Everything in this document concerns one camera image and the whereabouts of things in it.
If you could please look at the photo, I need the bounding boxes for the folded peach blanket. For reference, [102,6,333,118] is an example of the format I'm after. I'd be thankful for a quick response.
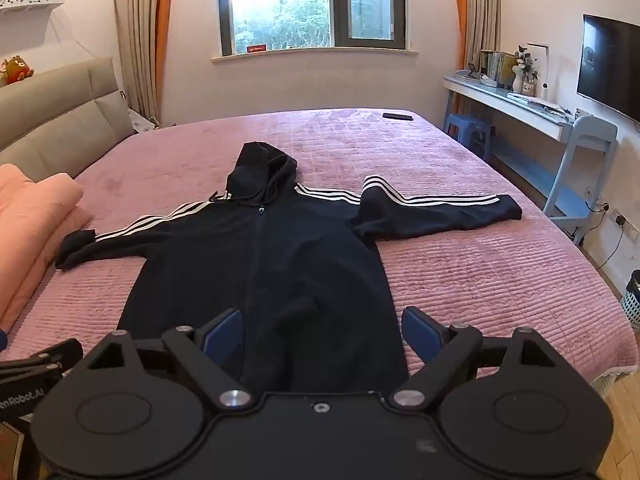
[0,162,94,332]

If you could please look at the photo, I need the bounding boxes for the white wall outlet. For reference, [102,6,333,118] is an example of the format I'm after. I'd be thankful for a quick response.
[612,209,639,235]

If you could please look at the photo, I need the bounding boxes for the pink quilted bedspread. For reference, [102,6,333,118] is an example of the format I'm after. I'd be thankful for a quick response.
[0,107,639,392]

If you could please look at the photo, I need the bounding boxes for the orange curtain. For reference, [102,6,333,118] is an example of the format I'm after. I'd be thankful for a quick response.
[450,0,472,69]
[154,0,177,128]

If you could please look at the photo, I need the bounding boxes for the row of books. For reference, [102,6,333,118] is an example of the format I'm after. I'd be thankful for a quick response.
[479,50,519,87]

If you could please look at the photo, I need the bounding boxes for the white laundry basket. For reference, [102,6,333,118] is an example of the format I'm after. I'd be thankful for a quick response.
[620,270,640,334]

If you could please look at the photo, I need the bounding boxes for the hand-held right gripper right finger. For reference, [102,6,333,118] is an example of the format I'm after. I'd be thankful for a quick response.
[391,306,557,410]

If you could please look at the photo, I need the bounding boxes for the light blue desk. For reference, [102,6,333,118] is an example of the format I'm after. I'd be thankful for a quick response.
[442,74,620,247]

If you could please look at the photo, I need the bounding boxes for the papers on desk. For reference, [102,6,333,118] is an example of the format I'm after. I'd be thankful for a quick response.
[507,91,562,112]

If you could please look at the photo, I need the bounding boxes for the wall mounted television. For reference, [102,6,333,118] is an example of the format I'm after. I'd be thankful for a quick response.
[576,14,640,124]

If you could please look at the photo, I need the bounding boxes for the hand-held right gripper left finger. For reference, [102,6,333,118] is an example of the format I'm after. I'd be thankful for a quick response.
[87,308,254,411]

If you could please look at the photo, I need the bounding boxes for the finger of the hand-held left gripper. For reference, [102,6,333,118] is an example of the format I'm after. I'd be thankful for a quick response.
[0,338,84,386]

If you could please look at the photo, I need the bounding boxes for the black power cable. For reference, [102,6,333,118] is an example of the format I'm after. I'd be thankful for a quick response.
[581,200,632,270]

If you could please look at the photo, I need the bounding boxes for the dark navy striped hoodie jacket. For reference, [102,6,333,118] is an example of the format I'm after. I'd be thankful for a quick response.
[55,141,524,394]

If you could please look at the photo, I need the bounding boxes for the flower vase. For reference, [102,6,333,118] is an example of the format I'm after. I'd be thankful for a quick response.
[512,43,539,95]

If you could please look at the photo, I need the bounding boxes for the blue plastic stool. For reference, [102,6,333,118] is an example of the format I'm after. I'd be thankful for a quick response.
[443,113,494,162]

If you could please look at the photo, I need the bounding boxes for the beige padded headboard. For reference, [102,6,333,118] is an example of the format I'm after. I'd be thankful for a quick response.
[0,56,137,181]

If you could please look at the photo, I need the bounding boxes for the dark framed window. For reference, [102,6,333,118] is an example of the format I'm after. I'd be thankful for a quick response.
[214,0,409,57]

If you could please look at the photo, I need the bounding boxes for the beige curtain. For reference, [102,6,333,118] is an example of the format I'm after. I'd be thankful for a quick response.
[462,0,504,69]
[112,0,163,128]

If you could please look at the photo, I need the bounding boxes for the white frame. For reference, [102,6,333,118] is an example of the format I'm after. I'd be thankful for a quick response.
[526,42,551,86]

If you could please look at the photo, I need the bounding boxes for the orange plush toy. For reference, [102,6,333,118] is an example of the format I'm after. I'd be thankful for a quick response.
[0,55,35,87]

